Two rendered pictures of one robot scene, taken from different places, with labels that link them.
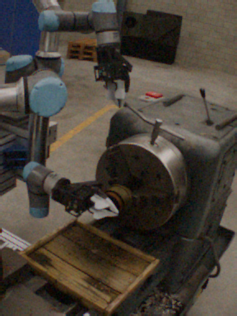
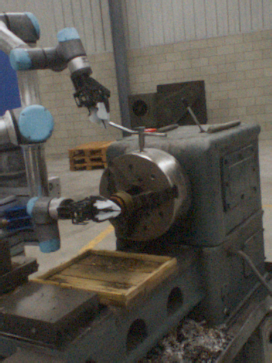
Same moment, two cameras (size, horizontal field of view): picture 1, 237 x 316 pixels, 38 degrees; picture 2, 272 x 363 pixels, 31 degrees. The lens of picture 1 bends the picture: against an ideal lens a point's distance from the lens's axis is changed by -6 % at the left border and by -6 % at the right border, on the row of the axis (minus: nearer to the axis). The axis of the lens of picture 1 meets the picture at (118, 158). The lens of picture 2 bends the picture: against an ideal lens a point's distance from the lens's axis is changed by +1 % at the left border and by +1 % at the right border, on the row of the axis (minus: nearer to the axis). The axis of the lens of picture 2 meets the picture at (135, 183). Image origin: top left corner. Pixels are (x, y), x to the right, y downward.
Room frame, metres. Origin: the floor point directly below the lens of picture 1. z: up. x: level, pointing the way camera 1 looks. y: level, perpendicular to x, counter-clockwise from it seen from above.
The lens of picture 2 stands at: (-0.60, -0.17, 1.45)
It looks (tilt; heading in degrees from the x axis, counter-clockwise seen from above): 11 degrees down; 4
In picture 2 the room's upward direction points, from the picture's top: 6 degrees counter-clockwise
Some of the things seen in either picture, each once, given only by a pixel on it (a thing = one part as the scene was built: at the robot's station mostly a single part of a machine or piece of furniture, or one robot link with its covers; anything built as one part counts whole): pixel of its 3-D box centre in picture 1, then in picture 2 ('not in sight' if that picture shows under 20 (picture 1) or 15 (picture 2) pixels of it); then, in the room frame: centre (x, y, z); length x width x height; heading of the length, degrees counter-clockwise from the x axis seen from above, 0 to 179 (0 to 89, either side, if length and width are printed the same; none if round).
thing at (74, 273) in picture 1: (89, 262); (105, 274); (0.86, 0.04, 0.89); 0.36 x 0.30 x 0.04; 60
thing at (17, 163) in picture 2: not in sight; (8, 158); (1.46, 0.49, 1.21); 0.15 x 0.15 x 0.10
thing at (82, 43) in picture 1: (90, 48); (98, 154); (9.32, 1.15, 0.22); 1.25 x 0.86 x 0.44; 167
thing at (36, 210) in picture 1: (39, 198); (47, 234); (1.05, 0.26, 0.98); 0.11 x 0.08 x 0.11; 21
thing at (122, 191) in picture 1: (116, 200); (119, 205); (0.96, -0.01, 1.08); 0.09 x 0.09 x 0.09; 60
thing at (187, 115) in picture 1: (182, 152); (188, 177); (1.45, -0.27, 1.06); 0.59 x 0.48 x 0.39; 150
